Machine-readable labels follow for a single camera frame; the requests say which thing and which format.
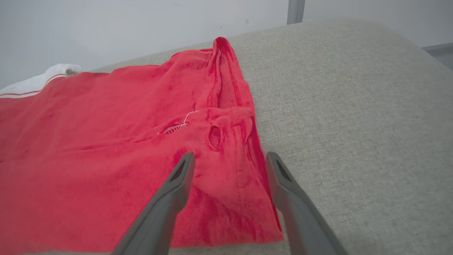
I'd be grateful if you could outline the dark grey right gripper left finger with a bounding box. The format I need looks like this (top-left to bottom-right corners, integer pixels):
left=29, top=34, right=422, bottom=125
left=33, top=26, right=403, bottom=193
left=112, top=152, right=196, bottom=255

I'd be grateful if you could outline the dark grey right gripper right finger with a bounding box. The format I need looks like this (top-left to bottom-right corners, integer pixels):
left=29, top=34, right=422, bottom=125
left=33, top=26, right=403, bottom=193
left=265, top=152, right=349, bottom=255

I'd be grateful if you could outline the red and white garment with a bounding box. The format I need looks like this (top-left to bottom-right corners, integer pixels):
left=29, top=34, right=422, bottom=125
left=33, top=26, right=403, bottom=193
left=0, top=36, right=285, bottom=255

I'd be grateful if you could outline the grey fabric sofa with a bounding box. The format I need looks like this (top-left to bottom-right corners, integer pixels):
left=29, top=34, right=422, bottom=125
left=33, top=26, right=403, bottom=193
left=21, top=19, right=453, bottom=255

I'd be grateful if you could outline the grey vertical wall post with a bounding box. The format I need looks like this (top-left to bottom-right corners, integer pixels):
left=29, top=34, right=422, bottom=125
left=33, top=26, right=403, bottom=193
left=287, top=0, right=306, bottom=25

